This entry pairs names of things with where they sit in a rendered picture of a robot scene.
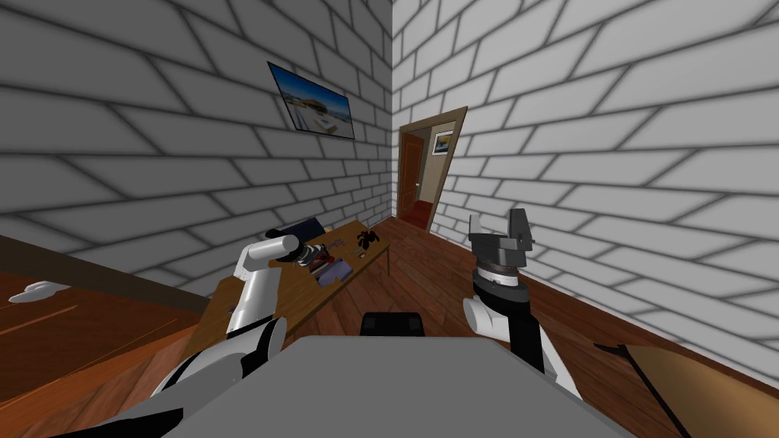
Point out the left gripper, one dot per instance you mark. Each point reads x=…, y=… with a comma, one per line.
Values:
x=313, y=255

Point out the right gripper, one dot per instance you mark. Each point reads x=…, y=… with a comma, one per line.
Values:
x=502, y=250

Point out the reddish brown door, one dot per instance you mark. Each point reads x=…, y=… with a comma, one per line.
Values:
x=411, y=170

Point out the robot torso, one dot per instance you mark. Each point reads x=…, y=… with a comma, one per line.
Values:
x=389, y=389

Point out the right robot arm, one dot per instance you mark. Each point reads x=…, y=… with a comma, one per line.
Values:
x=523, y=328

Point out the small framed wall picture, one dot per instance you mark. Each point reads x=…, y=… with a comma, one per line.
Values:
x=443, y=143

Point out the blue landscape wall picture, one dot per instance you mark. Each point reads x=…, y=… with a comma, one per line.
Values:
x=313, y=103

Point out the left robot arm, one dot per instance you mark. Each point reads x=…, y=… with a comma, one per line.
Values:
x=255, y=292

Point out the brown wooden door leaf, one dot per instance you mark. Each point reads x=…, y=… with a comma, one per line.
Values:
x=79, y=340

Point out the wooden desk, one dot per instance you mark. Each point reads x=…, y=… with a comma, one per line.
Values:
x=304, y=301

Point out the tan flat panel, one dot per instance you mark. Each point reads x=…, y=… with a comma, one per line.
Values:
x=712, y=395

